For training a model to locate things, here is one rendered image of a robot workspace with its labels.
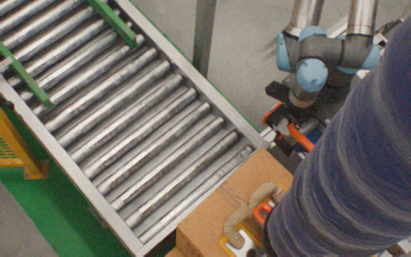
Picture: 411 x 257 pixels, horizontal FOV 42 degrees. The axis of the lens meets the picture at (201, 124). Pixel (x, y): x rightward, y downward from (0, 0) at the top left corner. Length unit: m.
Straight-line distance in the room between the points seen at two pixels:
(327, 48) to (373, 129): 0.80
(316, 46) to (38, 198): 1.77
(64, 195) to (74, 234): 0.21
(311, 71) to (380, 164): 0.72
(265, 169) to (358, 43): 0.55
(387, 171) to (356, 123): 0.08
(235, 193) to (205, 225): 0.14
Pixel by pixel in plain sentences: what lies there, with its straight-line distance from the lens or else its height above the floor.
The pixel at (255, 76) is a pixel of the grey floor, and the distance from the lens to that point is 3.02.
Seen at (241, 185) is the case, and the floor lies 0.94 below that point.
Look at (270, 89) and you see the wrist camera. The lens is 1.61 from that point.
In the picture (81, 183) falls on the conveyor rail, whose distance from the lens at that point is 2.16.
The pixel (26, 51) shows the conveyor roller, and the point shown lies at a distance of 2.50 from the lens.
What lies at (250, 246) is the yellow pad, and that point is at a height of 0.97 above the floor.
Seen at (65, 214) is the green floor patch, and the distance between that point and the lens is 2.76.
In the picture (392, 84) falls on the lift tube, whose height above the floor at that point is 2.12.
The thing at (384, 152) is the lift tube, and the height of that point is 2.02.
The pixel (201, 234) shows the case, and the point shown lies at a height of 0.94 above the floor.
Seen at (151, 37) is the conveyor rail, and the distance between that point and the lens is 2.41.
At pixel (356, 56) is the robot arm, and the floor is 1.41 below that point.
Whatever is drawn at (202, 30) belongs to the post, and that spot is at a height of 0.67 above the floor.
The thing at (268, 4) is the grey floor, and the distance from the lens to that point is 3.29.
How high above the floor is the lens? 2.63
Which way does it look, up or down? 67 degrees down
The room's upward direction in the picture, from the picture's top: 7 degrees clockwise
